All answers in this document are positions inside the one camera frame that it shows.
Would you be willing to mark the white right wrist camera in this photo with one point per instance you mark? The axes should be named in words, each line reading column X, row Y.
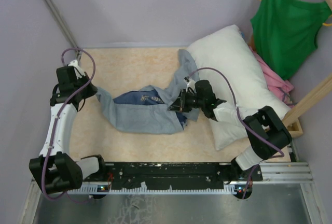
column 190, row 85

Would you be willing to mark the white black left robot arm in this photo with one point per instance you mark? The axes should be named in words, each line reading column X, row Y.
column 54, row 170

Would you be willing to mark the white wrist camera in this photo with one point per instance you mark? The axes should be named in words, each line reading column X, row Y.
column 80, row 73
column 190, row 85

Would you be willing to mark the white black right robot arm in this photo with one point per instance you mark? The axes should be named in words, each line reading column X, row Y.
column 265, row 131

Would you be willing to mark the pink shirt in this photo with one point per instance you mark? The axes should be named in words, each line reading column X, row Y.
column 274, row 82

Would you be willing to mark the green tank top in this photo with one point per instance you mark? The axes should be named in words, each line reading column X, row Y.
column 285, row 33

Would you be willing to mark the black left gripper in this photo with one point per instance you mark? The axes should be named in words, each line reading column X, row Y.
column 92, row 91

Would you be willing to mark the white pillow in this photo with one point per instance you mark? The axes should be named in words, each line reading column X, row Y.
column 226, row 61

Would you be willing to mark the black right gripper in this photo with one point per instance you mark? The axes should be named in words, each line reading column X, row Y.
column 177, row 105

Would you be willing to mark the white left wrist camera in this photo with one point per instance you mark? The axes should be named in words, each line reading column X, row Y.
column 80, row 73

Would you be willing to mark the aluminium rail frame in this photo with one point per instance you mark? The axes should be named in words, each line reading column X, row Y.
column 272, row 173

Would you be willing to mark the grey-blue pillowcase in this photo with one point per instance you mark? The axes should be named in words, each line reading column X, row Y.
column 146, row 110

